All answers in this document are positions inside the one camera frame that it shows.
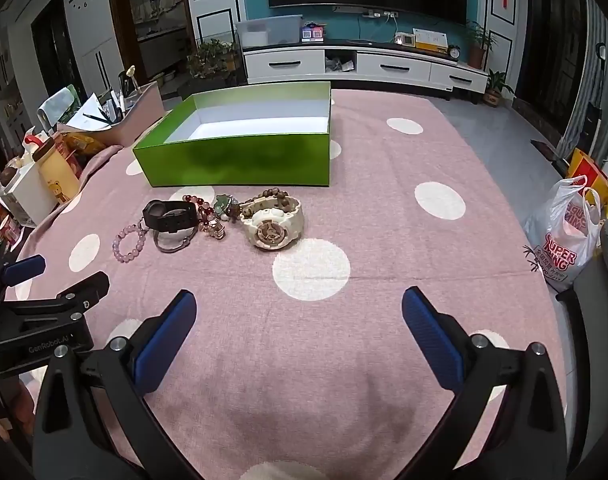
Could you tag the yellow white box on cabinet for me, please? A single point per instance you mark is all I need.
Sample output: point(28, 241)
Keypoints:
point(428, 40)

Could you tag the clear plastic storage bin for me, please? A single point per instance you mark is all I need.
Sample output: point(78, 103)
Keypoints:
point(272, 31)

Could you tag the pink polka dot tablecloth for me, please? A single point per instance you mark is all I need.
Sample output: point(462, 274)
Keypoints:
point(300, 364)

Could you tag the red yellow gift bag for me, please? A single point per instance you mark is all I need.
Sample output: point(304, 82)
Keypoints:
point(581, 164)

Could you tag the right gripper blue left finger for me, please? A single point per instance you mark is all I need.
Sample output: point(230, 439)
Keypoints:
point(130, 368)

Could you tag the potted plant on cabinet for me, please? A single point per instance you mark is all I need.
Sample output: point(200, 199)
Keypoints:
point(480, 44)

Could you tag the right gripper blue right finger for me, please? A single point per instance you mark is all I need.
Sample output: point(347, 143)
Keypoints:
point(527, 439)

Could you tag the floor potted plant right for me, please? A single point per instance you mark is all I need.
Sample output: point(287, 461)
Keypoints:
point(496, 84)

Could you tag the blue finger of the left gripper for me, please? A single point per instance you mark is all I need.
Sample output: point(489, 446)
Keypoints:
point(23, 270)

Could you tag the black wristwatch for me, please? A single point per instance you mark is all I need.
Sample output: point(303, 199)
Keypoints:
point(170, 216)

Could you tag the white tv cabinet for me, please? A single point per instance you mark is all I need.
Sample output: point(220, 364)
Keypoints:
point(357, 62)

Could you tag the yellow bear carton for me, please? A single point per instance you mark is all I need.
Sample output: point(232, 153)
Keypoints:
point(56, 172)

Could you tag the green cardboard box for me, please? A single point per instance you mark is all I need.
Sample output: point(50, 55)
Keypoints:
point(262, 134)

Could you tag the white plastic shopping bag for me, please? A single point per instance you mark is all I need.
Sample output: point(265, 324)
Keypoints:
point(563, 231)

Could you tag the potted green plant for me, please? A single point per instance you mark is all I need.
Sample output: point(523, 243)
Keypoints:
point(215, 59)

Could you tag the small black alarm clock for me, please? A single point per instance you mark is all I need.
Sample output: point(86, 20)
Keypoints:
point(454, 53)

